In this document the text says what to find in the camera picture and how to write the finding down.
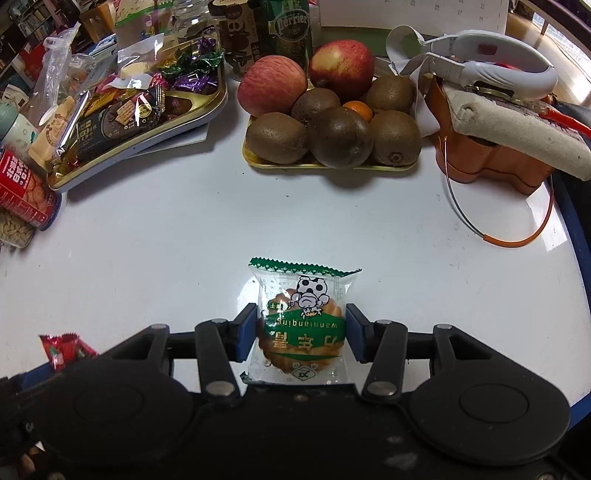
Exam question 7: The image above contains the clear green-edged cookie packet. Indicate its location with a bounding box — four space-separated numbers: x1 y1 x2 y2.
240 257 363 386

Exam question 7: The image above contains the pale green cup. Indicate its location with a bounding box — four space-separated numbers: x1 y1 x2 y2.
0 102 40 144

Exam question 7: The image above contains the clear plastic bag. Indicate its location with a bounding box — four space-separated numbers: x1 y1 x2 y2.
34 25 81 125

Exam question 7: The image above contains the gold tray of snacks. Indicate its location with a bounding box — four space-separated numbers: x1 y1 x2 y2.
47 69 229 192

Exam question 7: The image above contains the red snack packet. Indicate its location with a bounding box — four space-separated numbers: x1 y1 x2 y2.
39 335 99 372

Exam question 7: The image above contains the pile of wrapped candies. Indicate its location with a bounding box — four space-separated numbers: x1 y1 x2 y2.
148 39 225 97

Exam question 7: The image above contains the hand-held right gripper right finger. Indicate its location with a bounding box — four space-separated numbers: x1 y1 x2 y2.
345 303 492 403

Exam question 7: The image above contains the person's left hand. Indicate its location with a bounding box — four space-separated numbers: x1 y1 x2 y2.
16 445 45 478

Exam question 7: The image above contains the beige biscuit packet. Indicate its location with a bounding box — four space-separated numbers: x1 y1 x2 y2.
28 95 88 171

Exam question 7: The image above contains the pale red apple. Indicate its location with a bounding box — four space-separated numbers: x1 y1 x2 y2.
238 55 308 118

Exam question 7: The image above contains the orange basket with wire handle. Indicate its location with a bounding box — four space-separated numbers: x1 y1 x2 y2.
425 74 557 247

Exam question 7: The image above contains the black cracker packet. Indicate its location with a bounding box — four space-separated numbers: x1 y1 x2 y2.
76 95 160 160

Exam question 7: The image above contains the green drink can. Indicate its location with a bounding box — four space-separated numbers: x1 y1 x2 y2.
259 0 312 70

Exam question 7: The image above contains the clear glass jar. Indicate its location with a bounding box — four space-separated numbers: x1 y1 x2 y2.
171 0 218 42

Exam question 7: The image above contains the brown printed cup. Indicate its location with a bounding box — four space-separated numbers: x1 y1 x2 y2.
217 0 259 79

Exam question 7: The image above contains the dark red apple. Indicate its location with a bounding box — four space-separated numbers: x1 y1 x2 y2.
308 40 376 100

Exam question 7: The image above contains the glass jar of peanuts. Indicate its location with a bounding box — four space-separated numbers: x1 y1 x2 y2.
0 208 38 250

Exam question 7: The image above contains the white paper sheet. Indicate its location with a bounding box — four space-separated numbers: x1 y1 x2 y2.
124 120 211 160

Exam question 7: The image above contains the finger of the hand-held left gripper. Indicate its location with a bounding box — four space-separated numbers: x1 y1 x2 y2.
18 362 63 388

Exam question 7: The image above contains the blue table edge guard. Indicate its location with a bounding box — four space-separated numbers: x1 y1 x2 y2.
549 178 591 423

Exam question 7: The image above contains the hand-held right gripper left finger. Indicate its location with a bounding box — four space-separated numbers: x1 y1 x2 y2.
108 303 258 405

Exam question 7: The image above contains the red tin can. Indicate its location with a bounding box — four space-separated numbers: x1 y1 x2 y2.
0 148 63 230

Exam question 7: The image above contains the white plastic device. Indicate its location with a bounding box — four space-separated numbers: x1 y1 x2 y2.
387 25 558 100

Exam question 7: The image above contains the yellow fruit tray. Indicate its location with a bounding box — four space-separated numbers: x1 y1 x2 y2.
242 115 422 172

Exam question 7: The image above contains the bookshelf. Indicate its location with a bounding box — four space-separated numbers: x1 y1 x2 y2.
0 0 79 70

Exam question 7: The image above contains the red tool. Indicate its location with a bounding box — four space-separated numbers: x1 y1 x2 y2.
538 104 591 139

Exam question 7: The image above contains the beige cloth roll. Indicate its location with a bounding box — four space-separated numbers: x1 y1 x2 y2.
445 85 591 181

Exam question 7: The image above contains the small orange tangerine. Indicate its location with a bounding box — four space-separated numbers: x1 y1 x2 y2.
344 100 373 121

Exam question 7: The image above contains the brown kiwi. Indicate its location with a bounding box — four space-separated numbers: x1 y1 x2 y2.
246 113 309 164
292 88 341 124
369 111 422 167
308 107 374 168
365 76 415 114

